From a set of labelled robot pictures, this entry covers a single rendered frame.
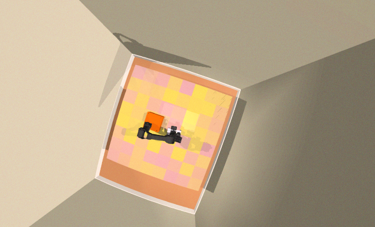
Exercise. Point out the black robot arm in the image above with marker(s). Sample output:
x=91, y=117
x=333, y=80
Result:
x=170, y=139

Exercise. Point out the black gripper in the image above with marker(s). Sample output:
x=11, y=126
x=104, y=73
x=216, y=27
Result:
x=173, y=129

